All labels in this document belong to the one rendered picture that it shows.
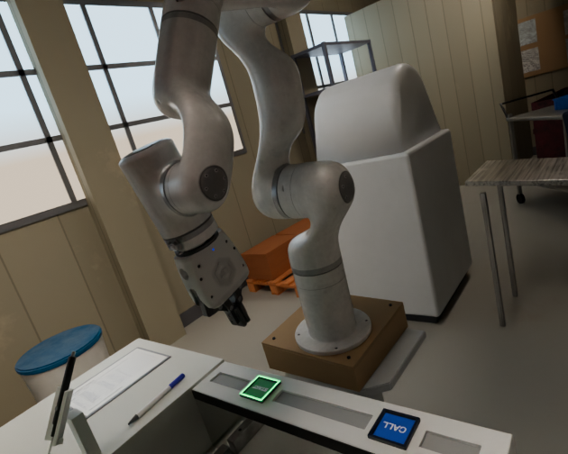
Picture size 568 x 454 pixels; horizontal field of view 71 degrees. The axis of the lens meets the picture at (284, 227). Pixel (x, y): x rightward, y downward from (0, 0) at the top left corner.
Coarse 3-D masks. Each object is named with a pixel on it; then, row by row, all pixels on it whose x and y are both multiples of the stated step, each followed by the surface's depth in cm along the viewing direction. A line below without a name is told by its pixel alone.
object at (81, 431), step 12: (60, 408) 63; (60, 420) 63; (72, 420) 64; (84, 420) 66; (48, 432) 64; (60, 432) 63; (72, 432) 67; (84, 432) 66; (84, 444) 66; (96, 444) 67
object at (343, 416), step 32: (224, 384) 79; (288, 384) 73; (288, 416) 65; (320, 416) 63; (352, 416) 61; (384, 448) 54; (416, 448) 52; (448, 448) 52; (480, 448) 50; (512, 448) 50
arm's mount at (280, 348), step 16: (368, 304) 106; (384, 304) 104; (400, 304) 102; (288, 320) 109; (384, 320) 98; (400, 320) 102; (272, 336) 103; (288, 336) 102; (384, 336) 95; (272, 352) 101; (288, 352) 97; (304, 352) 94; (352, 352) 89; (368, 352) 90; (384, 352) 95; (272, 368) 103; (288, 368) 99; (304, 368) 95; (320, 368) 91; (336, 368) 88; (352, 368) 85; (368, 368) 89; (336, 384) 90; (352, 384) 87
